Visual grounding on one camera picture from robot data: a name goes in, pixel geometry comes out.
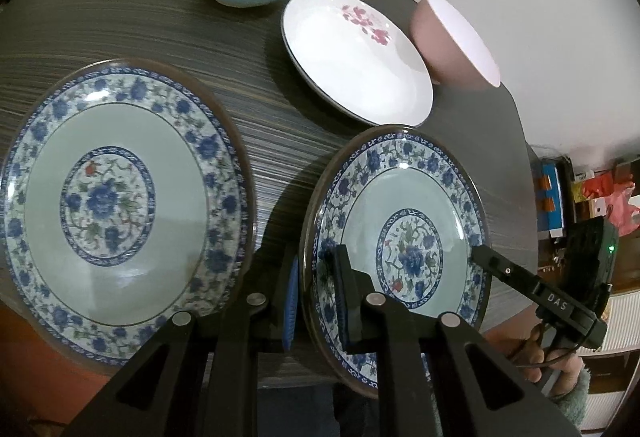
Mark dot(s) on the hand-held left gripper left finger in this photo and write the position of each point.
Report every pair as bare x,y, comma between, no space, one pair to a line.
288,307

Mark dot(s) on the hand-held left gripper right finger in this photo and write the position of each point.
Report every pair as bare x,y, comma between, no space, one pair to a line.
345,302

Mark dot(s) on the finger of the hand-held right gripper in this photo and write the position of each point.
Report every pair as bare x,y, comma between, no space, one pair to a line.
505,269

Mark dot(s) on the small blue floral plate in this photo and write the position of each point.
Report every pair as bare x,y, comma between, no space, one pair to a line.
415,217

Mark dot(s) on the large blue floral plate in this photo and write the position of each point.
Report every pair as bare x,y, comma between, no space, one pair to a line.
115,197

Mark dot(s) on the pink bowl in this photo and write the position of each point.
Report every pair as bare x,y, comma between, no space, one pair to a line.
440,42

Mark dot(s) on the white plate with pink flowers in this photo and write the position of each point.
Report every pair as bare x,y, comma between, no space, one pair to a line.
350,62

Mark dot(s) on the person's right forearm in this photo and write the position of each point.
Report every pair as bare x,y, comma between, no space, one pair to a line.
572,412

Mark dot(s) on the person's right hand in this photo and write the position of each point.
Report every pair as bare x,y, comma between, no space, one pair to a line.
530,347

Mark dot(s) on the red plastic bag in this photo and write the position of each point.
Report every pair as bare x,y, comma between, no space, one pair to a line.
617,202

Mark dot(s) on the blue box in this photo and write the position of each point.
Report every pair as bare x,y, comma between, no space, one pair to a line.
552,197

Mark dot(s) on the white radiator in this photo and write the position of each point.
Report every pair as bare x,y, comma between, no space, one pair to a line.
620,342

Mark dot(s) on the dark wooden side cabinet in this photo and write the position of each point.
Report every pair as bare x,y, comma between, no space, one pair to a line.
571,182

